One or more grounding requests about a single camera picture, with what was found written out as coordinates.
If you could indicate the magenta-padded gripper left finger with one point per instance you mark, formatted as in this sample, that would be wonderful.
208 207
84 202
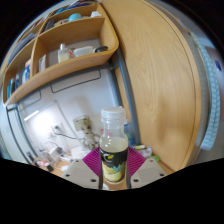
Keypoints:
78 171

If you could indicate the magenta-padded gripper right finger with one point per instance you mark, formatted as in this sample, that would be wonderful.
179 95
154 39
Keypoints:
146 171

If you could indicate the clear drink bottle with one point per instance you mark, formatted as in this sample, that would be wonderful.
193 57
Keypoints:
114 160

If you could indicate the black charger block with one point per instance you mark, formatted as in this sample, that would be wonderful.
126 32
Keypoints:
49 167

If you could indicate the metal cup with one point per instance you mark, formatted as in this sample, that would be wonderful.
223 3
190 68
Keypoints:
54 153

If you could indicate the red flat pack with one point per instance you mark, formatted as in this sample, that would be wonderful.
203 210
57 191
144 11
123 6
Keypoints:
42 163

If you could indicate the clear blue bottle, white nozzle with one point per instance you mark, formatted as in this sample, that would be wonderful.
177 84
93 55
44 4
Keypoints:
129 136

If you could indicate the black cylinder device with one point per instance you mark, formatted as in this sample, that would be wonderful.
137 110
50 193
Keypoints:
31 157

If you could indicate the white desk lamp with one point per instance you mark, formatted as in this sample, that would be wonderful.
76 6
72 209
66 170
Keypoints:
31 115

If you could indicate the striped white towel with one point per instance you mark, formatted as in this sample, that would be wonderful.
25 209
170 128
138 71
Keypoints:
211 100

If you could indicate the wooden shelf unit with items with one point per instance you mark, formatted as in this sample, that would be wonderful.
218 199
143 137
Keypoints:
76 31

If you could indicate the white wall socket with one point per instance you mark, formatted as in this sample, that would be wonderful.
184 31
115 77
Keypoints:
57 129

